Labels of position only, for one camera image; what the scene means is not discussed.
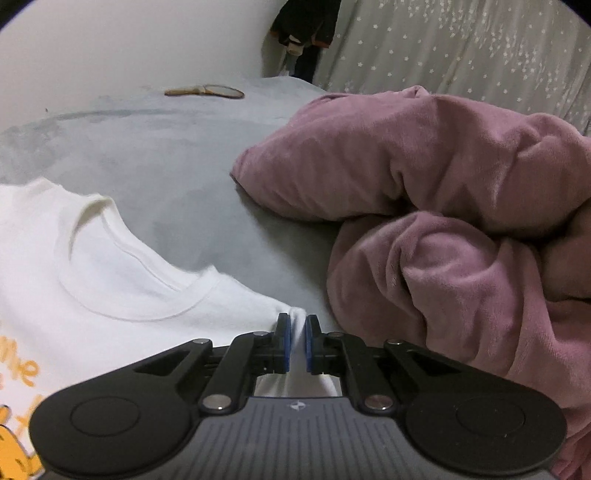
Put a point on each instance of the pink quilt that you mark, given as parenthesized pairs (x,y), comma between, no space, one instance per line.
(438,207)

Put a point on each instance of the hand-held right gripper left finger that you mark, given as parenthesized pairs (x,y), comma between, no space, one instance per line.
(285,344)

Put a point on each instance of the star-patterned curtain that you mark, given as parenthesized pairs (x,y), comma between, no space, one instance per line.
(461,50)

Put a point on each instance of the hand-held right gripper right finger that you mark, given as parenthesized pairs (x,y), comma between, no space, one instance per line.
(310,344)

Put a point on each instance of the dark hanging clothes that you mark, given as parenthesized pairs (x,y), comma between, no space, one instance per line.
(304,23)

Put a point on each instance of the white sweatshirt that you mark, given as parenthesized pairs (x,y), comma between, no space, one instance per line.
(92,277)

